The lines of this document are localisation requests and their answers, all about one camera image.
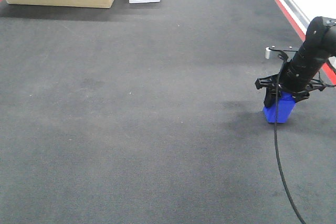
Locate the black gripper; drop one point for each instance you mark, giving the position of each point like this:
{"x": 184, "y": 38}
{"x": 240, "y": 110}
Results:
{"x": 296, "y": 86}

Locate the small blue plastic block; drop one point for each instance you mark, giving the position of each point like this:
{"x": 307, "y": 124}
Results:
{"x": 280, "y": 113}

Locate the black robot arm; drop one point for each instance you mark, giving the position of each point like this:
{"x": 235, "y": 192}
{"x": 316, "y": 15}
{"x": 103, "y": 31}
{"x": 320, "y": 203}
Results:
{"x": 300, "y": 66}

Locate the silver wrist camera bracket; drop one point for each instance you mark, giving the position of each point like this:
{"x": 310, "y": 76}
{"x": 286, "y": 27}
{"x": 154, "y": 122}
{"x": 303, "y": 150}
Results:
{"x": 283, "y": 53}

